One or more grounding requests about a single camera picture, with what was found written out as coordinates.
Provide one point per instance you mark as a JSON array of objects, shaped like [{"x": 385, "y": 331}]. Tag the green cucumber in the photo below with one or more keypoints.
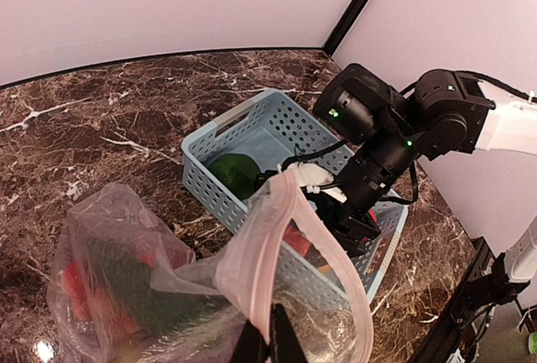
[{"x": 128, "y": 281}]

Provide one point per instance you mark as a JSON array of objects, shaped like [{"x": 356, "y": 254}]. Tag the clear zip top bag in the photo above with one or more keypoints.
[{"x": 322, "y": 293}]

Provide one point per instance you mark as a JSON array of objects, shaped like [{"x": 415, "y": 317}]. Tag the red cherry bunch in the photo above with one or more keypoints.
[{"x": 100, "y": 305}]

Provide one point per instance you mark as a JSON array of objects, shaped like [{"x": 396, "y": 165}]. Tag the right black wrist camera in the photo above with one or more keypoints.
[{"x": 351, "y": 103}]

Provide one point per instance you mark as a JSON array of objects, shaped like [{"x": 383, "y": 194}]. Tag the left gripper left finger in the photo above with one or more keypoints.
[{"x": 250, "y": 346}]

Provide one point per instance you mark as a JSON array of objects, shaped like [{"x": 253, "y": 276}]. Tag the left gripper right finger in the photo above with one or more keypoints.
[{"x": 284, "y": 346}]

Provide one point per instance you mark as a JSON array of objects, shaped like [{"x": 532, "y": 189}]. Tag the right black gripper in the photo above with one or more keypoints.
[{"x": 352, "y": 228}]

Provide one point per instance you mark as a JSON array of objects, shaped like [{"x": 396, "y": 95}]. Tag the green pepper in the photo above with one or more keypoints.
[{"x": 237, "y": 172}]

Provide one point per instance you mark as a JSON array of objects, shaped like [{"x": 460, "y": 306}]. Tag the light blue plastic basket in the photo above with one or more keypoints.
[{"x": 269, "y": 128}]

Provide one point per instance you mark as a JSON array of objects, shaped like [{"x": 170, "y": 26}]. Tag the orange persimmon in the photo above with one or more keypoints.
[{"x": 295, "y": 239}]

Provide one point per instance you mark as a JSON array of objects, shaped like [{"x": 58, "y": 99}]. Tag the right black frame post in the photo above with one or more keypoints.
[{"x": 343, "y": 26}]

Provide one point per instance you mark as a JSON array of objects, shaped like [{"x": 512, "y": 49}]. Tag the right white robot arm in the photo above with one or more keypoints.
[{"x": 443, "y": 111}]

